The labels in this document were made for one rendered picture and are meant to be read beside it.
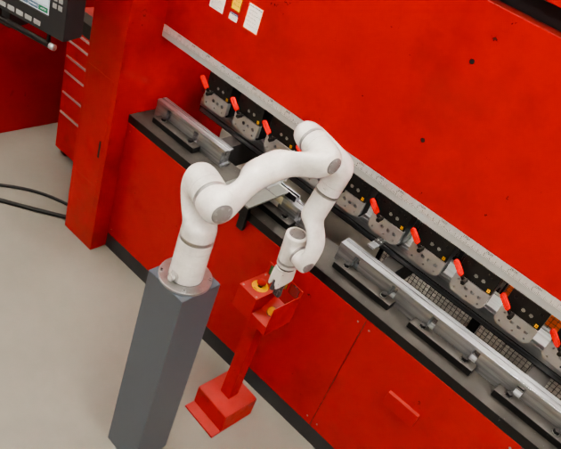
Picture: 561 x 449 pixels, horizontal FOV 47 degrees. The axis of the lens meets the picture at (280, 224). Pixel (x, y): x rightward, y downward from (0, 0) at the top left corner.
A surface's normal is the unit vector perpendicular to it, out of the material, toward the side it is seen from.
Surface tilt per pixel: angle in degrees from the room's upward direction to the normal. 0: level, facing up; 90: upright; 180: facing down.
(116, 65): 90
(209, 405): 90
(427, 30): 90
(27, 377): 0
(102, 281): 0
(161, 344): 90
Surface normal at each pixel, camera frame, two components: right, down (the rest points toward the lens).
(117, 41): -0.63, 0.29
